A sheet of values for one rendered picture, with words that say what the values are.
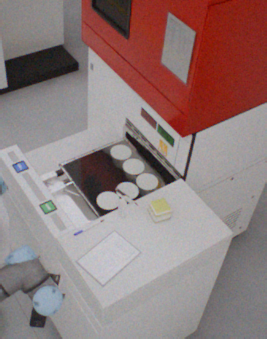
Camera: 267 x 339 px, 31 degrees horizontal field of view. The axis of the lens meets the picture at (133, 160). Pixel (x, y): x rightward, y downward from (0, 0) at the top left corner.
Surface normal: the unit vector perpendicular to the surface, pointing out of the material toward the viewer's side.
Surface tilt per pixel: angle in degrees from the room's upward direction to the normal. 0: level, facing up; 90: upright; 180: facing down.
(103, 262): 0
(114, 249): 0
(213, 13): 90
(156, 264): 0
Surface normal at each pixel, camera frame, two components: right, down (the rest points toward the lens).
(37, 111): 0.08, -0.69
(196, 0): -0.82, 0.36
